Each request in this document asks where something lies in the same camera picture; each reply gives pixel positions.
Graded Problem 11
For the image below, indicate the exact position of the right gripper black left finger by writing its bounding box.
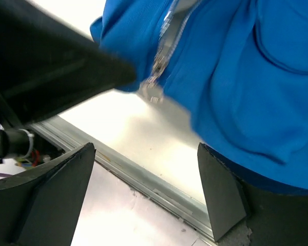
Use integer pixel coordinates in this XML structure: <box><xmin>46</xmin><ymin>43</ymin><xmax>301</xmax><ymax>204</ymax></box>
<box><xmin>0</xmin><ymin>143</ymin><xmax>95</xmax><ymax>246</ymax></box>

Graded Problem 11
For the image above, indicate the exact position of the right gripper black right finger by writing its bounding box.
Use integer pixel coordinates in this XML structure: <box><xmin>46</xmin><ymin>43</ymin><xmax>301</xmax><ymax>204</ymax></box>
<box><xmin>197</xmin><ymin>143</ymin><xmax>308</xmax><ymax>245</ymax></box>

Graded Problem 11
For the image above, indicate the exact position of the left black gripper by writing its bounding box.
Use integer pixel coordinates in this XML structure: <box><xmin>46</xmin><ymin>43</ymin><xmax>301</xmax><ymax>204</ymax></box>
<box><xmin>0</xmin><ymin>1</ymin><xmax>136</xmax><ymax>128</ymax></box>

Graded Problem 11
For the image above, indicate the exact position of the blue zip jacket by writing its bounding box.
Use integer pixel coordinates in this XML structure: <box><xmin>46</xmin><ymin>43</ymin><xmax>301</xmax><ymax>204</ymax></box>
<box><xmin>90</xmin><ymin>1</ymin><xmax>308</xmax><ymax>195</ymax></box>

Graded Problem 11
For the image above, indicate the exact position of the aluminium front rail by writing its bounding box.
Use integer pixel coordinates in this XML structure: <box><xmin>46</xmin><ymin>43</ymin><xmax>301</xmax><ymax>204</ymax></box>
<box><xmin>31</xmin><ymin>116</ymin><xmax>215</xmax><ymax>245</ymax></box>

